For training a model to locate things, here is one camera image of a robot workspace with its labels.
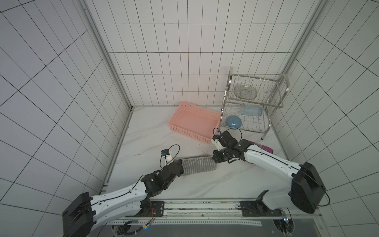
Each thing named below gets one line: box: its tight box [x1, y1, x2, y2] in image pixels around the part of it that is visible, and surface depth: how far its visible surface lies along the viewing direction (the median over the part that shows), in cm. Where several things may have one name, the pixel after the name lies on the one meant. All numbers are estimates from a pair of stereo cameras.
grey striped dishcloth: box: [180, 153, 217, 177], surface depth 83 cm
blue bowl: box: [225, 115, 242, 129], surface depth 104 cm
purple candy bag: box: [253, 142, 274, 155], surface depth 92 cm
